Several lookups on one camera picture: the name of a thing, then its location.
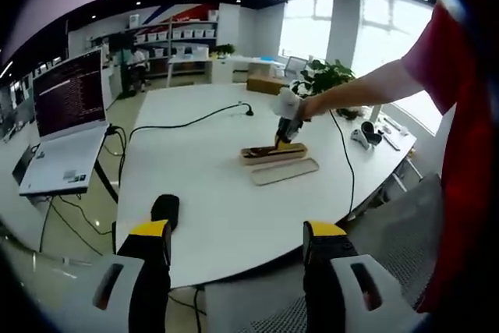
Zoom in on brown cardboard box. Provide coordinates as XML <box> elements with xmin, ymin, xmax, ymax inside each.
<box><xmin>246</xmin><ymin>73</ymin><xmax>288</xmax><ymax>94</ymax></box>

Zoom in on bright window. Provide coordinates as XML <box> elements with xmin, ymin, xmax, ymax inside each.
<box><xmin>279</xmin><ymin>0</ymin><xmax>335</xmax><ymax>62</ymax></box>
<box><xmin>349</xmin><ymin>0</ymin><xmax>446</xmax><ymax>136</ymax></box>

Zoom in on operator in red shirt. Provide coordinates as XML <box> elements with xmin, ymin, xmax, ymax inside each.
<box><xmin>401</xmin><ymin>1</ymin><xmax>493</xmax><ymax>315</ymax></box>

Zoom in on black power cable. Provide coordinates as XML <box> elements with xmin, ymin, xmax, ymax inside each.
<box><xmin>129</xmin><ymin>102</ymin><xmax>255</xmax><ymax>145</ymax></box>

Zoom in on beige cutlery case base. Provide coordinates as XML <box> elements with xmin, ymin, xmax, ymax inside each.
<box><xmin>239</xmin><ymin>143</ymin><xmax>310</xmax><ymax>167</ymax></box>

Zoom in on beige cutlery case lid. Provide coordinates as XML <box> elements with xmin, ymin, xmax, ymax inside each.
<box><xmin>249</xmin><ymin>157</ymin><xmax>321</xmax><ymax>187</ymax></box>

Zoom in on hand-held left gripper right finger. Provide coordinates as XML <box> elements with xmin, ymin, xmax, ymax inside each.
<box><xmin>303</xmin><ymin>220</ymin><xmax>426</xmax><ymax>333</ymax></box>

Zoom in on white laptop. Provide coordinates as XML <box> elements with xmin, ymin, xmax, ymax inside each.
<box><xmin>18</xmin><ymin>48</ymin><xmax>109</xmax><ymax>197</ymax></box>

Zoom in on white headset controller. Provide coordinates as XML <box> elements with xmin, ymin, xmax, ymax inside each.
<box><xmin>349</xmin><ymin>121</ymin><xmax>384</xmax><ymax>151</ymax></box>

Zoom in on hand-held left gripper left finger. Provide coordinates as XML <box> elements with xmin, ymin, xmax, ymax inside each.
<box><xmin>77</xmin><ymin>220</ymin><xmax>173</xmax><ymax>333</ymax></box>

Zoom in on storage shelf with white bins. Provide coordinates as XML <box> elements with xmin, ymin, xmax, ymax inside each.
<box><xmin>123</xmin><ymin>8</ymin><xmax>220</xmax><ymax>77</ymax></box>

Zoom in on green potted plant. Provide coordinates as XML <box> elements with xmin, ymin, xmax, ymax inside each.
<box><xmin>291</xmin><ymin>58</ymin><xmax>356</xmax><ymax>97</ymax></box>

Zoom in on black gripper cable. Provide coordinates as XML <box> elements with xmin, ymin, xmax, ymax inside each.
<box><xmin>328</xmin><ymin>108</ymin><xmax>356</xmax><ymax>218</ymax></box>

